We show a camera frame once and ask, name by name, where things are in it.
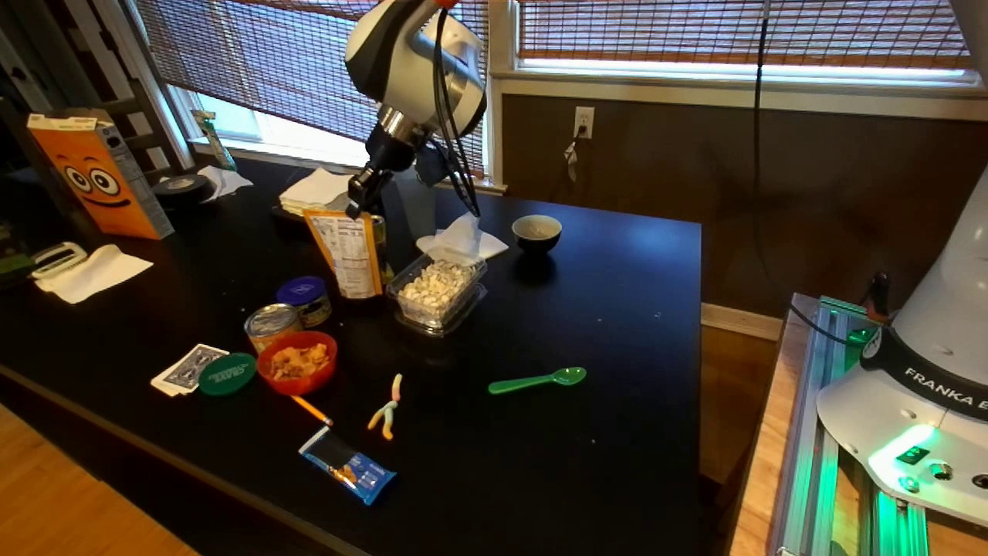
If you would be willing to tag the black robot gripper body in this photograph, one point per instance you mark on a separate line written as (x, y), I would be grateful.
(392, 146)

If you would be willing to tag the crumpled white tissue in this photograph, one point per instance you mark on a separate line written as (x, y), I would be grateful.
(461, 241)

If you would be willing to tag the clear plastic popcorn container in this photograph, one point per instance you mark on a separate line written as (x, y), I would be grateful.
(437, 293)

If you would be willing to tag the black bowl white inside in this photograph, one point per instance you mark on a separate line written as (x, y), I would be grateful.
(536, 233)

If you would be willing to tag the blue lidded small jar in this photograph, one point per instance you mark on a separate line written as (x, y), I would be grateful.
(309, 298)

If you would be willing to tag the white crumpled cloth back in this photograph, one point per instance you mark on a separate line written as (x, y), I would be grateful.
(223, 182)

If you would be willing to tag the bamboo window blind right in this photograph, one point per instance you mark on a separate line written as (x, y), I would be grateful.
(736, 32)

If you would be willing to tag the silver tin can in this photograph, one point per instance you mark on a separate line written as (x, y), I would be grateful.
(270, 321)

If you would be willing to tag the orange bowl with snacks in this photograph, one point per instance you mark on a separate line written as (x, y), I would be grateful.
(297, 361)

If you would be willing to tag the small orange white figurine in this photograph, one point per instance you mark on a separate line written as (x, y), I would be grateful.
(384, 416)

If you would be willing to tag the orange wooden stick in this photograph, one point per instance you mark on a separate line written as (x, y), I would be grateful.
(312, 413)

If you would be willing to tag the green round lid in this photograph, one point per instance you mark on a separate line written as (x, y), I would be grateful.
(227, 376)

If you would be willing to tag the green plastic spoon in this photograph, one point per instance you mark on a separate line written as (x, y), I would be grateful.
(558, 377)

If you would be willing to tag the orange cereal box with face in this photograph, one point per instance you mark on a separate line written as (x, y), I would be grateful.
(103, 174)

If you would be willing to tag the white paper napkin left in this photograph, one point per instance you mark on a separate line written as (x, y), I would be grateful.
(96, 273)

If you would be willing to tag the white barcode card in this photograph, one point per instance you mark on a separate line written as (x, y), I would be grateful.
(183, 376)

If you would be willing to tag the blue snack wrapper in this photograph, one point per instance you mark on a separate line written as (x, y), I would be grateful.
(344, 465)

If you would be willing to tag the small white device left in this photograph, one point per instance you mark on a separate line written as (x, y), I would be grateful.
(60, 257)

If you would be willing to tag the white wall power outlet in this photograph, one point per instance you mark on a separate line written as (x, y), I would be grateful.
(584, 121)

